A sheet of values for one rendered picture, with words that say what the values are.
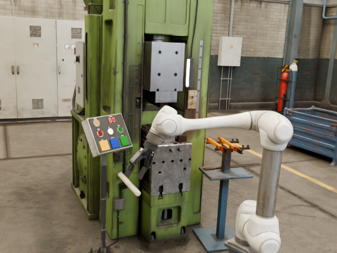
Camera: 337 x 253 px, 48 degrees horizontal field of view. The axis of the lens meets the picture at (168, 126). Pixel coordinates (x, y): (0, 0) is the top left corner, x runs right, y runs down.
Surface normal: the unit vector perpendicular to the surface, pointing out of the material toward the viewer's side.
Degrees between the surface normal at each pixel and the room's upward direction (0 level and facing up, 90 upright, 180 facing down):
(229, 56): 90
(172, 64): 90
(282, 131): 84
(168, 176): 90
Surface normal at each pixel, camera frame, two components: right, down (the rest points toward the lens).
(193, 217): 0.42, 0.22
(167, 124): -0.01, 0.10
